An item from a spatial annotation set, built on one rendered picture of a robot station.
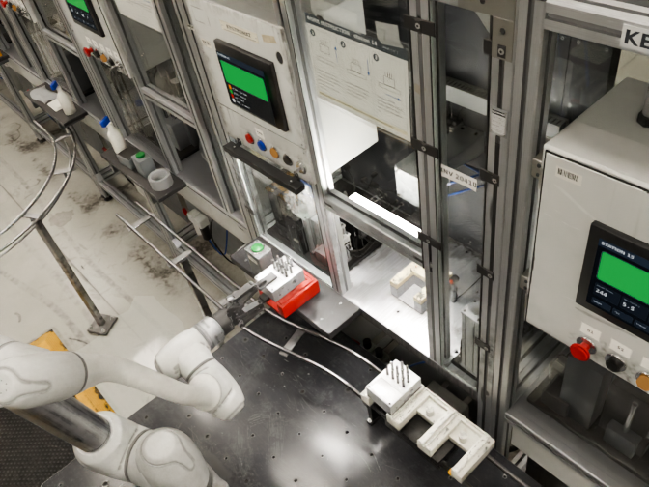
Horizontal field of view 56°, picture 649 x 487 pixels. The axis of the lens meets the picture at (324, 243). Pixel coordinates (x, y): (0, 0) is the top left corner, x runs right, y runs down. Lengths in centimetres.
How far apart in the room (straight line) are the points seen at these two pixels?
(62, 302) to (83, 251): 41
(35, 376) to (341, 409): 103
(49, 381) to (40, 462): 184
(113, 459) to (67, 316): 192
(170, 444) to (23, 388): 57
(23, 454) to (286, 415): 155
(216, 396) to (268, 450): 35
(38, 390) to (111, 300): 233
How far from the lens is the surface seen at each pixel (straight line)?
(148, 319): 348
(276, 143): 177
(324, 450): 200
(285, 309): 198
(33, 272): 414
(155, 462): 181
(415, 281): 202
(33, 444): 329
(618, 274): 113
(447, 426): 178
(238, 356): 226
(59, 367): 141
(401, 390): 178
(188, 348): 182
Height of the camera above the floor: 243
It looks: 43 degrees down
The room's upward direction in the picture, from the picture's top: 12 degrees counter-clockwise
